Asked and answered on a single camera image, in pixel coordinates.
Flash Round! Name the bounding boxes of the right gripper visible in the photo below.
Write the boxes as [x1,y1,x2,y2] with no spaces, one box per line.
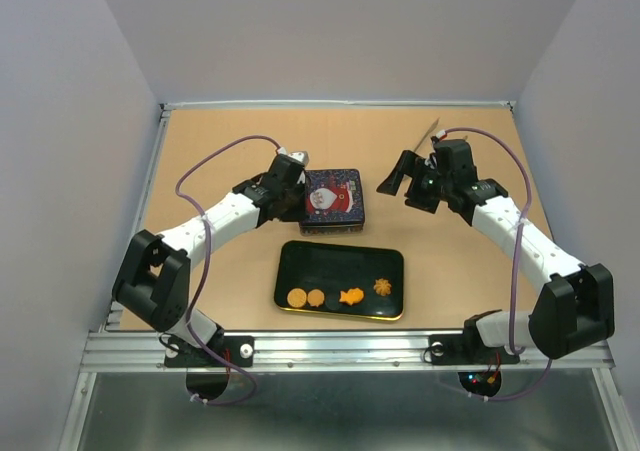
[375,150,452,213]

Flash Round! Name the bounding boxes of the metal tongs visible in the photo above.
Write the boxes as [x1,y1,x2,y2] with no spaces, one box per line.
[412,118,456,153]

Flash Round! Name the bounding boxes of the gold tin lid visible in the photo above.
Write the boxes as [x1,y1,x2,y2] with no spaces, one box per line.
[306,169,365,217]

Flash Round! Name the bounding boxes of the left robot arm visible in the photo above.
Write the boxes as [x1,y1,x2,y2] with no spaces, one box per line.
[112,149,309,365]

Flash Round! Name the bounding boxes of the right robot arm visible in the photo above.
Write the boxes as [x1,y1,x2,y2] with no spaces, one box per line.
[377,135,615,361]

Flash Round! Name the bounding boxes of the square cookie tin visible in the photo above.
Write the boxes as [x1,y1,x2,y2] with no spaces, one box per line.
[299,211,365,236]

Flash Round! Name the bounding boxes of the black serving tray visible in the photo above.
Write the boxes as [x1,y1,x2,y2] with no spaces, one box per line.
[273,241,404,321]

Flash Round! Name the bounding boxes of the round waffle cookie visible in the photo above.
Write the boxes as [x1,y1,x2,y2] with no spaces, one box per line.
[286,288,307,309]

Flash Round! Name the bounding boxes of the small brown cookie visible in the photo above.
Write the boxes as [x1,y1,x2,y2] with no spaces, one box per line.
[307,289,325,307]

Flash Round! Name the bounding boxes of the black sandwich cookie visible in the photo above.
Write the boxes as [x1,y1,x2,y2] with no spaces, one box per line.
[325,295,342,312]

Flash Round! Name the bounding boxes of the orange fish cookie lower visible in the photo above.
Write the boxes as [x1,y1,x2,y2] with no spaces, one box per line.
[339,288,365,306]

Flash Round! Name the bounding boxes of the flower swirl cookie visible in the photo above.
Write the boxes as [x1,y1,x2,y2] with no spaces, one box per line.
[373,278,392,296]

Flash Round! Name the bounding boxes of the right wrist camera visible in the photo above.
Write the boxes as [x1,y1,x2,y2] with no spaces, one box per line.
[425,153,438,169]

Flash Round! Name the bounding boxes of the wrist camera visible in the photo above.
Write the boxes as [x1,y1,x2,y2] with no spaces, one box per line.
[425,153,438,169]
[288,151,309,167]

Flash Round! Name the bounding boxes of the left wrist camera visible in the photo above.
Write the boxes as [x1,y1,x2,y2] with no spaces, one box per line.
[288,151,309,167]

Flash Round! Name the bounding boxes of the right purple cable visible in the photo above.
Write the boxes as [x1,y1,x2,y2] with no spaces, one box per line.
[434,127,554,403]

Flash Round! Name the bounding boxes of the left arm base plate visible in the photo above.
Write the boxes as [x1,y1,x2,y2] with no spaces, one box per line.
[158,334,254,369]

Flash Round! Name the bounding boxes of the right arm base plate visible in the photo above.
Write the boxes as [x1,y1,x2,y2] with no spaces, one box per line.
[427,333,520,366]

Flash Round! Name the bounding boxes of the aluminium front rail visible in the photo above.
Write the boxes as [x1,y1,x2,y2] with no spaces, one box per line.
[79,326,616,373]

